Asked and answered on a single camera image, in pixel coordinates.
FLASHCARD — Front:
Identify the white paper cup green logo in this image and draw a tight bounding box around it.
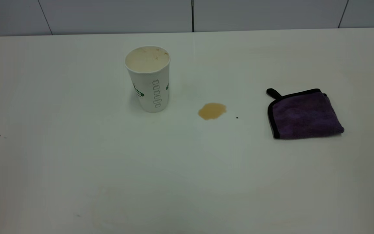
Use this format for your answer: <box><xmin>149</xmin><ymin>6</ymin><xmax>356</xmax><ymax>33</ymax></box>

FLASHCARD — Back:
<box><xmin>124</xmin><ymin>45</ymin><xmax>171</xmax><ymax>113</ymax></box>

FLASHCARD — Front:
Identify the purple cloth with black trim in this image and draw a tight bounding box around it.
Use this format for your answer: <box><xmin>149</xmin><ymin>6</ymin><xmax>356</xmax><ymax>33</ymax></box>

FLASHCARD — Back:
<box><xmin>266</xmin><ymin>88</ymin><xmax>345</xmax><ymax>140</ymax></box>

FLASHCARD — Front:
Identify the brown coffee spill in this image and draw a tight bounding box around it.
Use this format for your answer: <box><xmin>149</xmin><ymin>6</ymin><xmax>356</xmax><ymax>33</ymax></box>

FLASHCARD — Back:
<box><xmin>198</xmin><ymin>103</ymin><xmax>227</xmax><ymax>120</ymax></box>

